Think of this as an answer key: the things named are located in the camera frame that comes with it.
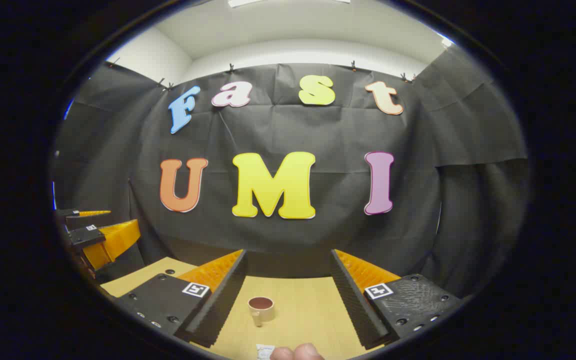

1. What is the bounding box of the beige cup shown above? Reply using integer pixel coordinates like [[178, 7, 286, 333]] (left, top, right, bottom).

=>
[[247, 296, 275, 328]]

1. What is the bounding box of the black backdrop cloth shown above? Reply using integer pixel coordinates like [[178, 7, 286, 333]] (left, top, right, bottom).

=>
[[53, 45, 529, 301]]

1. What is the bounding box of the wooden desktop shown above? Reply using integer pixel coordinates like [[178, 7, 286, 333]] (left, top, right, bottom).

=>
[[99, 256, 404, 360]]

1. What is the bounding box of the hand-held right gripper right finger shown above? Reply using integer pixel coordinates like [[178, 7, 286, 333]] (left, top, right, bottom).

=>
[[330, 248, 464, 351]]

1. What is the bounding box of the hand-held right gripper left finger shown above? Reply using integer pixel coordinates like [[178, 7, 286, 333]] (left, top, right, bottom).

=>
[[113, 249, 249, 349]]

